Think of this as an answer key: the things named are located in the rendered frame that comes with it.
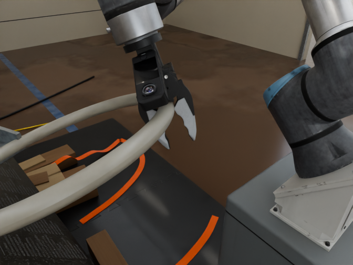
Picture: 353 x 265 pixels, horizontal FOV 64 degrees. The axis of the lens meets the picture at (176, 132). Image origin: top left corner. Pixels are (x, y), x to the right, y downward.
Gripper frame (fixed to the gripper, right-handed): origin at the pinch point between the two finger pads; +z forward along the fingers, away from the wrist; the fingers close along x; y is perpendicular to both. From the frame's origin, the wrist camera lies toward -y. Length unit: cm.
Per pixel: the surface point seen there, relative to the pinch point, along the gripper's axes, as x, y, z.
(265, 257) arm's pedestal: -10, 13, 51
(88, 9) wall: 139, 580, -93
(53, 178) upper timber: 99, 113, 44
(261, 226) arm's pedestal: -11.4, 13.9, 39.9
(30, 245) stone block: 57, 19, 25
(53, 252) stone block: 54, 20, 31
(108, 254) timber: 65, 67, 78
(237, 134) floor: -33, 203, 100
